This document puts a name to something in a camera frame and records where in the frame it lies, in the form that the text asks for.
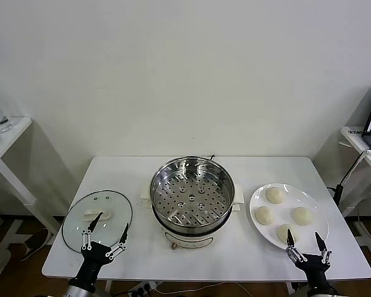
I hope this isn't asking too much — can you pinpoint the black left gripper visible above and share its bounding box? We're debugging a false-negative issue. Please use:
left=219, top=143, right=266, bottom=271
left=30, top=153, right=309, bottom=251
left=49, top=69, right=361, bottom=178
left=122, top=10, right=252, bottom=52
left=68, top=212, right=130, bottom=290

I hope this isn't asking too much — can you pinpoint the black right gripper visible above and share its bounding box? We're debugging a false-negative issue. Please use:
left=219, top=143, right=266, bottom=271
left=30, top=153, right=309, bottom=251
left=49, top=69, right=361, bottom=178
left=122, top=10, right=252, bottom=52
left=285, top=228, right=333, bottom=288

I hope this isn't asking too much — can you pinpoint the white steamed baozi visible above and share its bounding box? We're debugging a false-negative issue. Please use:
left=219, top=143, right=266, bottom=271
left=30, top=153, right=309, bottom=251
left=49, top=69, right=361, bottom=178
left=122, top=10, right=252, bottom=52
left=292, top=206, right=315, bottom=226
left=265, top=186, right=287, bottom=205
left=254, top=205, right=276, bottom=225
left=276, top=223, right=299, bottom=244

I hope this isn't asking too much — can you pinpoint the glass pot lid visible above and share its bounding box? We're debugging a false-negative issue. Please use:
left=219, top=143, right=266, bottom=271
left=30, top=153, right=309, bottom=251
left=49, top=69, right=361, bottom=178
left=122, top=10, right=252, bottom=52
left=61, top=189, right=134, bottom=252

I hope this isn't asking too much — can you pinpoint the perforated steel steamer basket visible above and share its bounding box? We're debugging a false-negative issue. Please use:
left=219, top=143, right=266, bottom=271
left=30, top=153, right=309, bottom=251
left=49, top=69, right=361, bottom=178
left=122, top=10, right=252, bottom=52
left=150, top=157, right=236, bottom=228

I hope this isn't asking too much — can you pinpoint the white round plate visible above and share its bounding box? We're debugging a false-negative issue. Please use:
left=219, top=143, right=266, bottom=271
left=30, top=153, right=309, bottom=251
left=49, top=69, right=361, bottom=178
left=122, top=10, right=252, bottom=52
left=249, top=183, right=330, bottom=254

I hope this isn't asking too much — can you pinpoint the white power strip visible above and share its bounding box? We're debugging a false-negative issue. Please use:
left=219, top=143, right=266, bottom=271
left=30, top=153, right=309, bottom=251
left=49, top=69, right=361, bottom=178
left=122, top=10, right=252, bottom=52
left=128, top=281, right=158, bottom=295

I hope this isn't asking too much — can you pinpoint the dark slip-on shoe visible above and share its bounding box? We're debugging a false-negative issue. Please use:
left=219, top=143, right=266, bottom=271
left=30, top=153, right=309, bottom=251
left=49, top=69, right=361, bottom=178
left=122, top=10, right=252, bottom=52
left=18, top=228, right=50, bottom=262

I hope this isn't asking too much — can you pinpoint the white electric cooker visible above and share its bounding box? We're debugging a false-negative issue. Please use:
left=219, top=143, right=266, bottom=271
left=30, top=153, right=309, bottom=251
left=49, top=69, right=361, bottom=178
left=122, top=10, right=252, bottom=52
left=139, top=182, right=246, bottom=250

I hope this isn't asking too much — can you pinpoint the white laptop side table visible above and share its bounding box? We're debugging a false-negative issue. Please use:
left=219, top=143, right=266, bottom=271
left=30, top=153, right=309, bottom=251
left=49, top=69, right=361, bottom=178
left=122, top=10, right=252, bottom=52
left=341, top=126, right=371, bottom=248

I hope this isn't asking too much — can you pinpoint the clear drinking glass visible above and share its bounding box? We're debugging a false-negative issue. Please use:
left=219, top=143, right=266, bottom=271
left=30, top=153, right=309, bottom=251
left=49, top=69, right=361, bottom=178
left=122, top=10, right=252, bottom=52
left=0, top=116, right=13, bottom=133

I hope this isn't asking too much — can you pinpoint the black laptop power cable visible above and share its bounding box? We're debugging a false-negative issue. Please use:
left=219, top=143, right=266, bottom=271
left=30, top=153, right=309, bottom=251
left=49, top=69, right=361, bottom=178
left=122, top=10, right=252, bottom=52
left=339, top=156, right=364, bottom=187

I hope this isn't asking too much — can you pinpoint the white laptop cable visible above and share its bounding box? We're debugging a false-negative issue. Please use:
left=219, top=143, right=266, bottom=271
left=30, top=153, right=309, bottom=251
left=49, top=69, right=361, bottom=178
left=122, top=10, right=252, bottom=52
left=357, top=149, right=371, bottom=168

